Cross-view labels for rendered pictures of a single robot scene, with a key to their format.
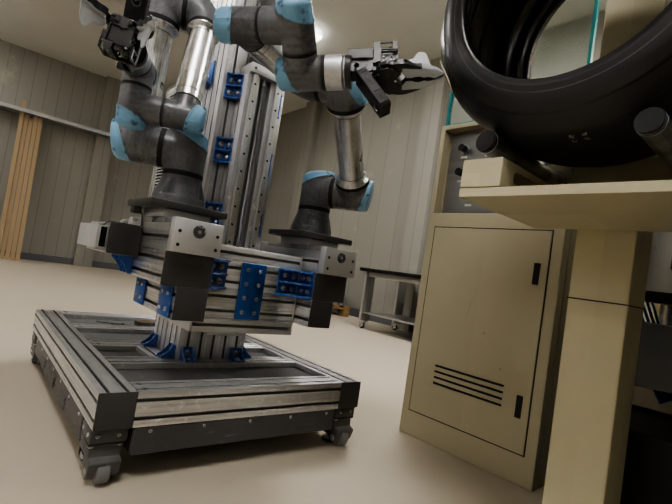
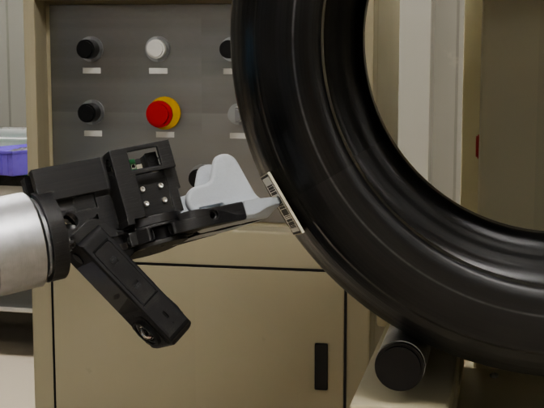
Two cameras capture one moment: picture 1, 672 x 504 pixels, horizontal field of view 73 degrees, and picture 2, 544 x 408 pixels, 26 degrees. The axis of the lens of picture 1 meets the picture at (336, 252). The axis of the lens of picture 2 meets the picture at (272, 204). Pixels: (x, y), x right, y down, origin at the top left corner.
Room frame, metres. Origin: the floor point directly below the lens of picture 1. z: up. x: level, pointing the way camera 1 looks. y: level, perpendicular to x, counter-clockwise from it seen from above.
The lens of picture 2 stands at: (0.15, 0.43, 1.19)
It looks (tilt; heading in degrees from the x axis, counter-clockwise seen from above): 8 degrees down; 324
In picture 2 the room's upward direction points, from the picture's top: straight up
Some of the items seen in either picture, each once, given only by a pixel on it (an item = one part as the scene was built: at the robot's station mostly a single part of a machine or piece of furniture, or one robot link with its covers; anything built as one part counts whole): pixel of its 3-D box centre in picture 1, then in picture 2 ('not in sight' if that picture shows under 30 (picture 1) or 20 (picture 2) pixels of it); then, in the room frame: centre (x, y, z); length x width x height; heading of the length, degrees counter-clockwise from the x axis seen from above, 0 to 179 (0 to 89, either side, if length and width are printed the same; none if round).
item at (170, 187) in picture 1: (180, 189); not in sight; (1.35, 0.49, 0.77); 0.15 x 0.15 x 0.10
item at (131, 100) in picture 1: (140, 107); not in sight; (1.17, 0.57, 0.94); 0.11 x 0.08 x 0.11; 103
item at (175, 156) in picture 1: (184, 150); not in sight; (1.35, 0.49, 0.88); 0.13 x 0.12 x 0.14; 103
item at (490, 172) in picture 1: (521, 193); (414, 382); (1.02, -0.40, 0.84); 0.36 x 0.09 x 0.06; 132
